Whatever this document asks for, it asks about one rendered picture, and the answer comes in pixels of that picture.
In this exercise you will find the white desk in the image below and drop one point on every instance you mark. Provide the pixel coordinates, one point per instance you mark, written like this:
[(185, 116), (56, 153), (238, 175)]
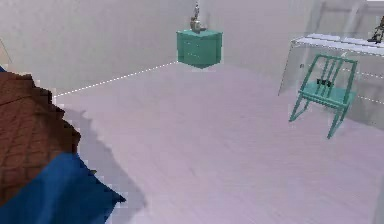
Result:
[(366, 76)]

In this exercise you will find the dark microscope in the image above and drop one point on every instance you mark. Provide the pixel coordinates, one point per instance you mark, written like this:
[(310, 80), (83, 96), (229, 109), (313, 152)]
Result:
[(378, 32)]

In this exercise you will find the bed with brown blanket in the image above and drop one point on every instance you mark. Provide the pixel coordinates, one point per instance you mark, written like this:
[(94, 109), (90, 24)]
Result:
[(36, 150)]

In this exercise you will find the grey metal statuette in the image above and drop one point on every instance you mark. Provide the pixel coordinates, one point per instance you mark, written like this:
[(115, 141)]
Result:
[(196, 23)]

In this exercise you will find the teal nightstand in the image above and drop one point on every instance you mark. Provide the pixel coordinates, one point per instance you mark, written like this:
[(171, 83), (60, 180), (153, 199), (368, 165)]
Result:
[(200, 48)]

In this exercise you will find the teal wooden chair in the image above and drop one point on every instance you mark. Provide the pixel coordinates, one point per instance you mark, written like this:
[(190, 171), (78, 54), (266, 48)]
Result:
[(325, 91)]

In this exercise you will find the small black object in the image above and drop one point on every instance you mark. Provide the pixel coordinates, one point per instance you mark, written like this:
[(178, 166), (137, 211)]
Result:
[(323, 82)]

